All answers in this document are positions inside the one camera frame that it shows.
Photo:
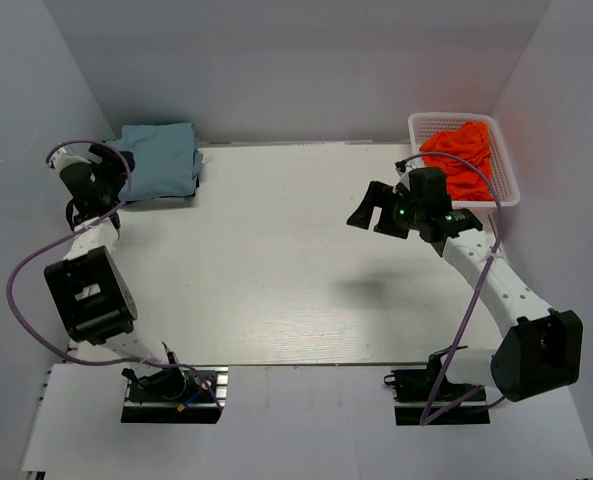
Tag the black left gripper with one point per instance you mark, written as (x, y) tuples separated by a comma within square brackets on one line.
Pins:
[(116, 170)]

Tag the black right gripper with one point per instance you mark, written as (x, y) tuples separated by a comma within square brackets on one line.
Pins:
[(378, 195)]

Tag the teal blue t-shirt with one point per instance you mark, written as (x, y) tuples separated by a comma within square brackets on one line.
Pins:
[(161, 160)]

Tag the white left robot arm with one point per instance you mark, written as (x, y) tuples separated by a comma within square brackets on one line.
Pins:
[(89, 292)]

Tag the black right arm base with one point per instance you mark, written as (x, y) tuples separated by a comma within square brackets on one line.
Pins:
[(411, 386)]

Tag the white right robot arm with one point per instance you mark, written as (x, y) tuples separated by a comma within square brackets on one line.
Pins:
[(541, 346)]

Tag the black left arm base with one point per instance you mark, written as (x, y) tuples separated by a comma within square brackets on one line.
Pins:
[(175, 397)]

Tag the folded black t-shirt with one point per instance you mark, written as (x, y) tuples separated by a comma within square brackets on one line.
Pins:
[(186, 192)]

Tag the white plastic mesh basket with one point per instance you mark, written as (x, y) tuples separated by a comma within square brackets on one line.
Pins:
[(471, 152)]

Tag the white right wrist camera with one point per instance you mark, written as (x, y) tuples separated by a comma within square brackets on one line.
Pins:
[(403, 169)]

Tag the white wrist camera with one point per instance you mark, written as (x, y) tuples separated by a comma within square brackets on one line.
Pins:
[(62, 158), (403, 169)]

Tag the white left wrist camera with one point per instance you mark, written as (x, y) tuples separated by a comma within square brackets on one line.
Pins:
[(62, 158)]

